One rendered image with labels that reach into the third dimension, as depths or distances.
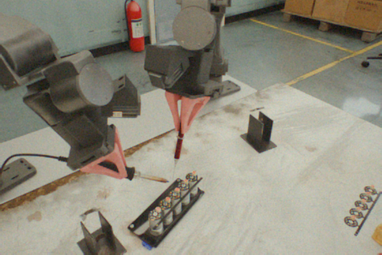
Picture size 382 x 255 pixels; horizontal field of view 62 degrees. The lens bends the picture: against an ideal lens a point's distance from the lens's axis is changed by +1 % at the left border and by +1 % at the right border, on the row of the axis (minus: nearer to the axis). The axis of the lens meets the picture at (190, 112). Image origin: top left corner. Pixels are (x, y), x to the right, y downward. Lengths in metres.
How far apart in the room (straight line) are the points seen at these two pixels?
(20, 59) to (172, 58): 0.19
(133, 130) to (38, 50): 0.47
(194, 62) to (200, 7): 0.10
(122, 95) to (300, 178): 0.47
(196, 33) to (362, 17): 3.68
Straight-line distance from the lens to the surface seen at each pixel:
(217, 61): 0.93
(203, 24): 0.44
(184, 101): 0.52
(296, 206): 0.72
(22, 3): 3.06
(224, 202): 0.69
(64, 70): 0.43
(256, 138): 0.83
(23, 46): 0.47
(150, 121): 0.92
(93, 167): 0.54
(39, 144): 0.92
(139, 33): 3.30
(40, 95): 0.47
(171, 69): 0.45
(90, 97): 0.41
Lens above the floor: 1.27
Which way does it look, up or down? 33 degrees down
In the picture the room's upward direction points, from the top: straight up
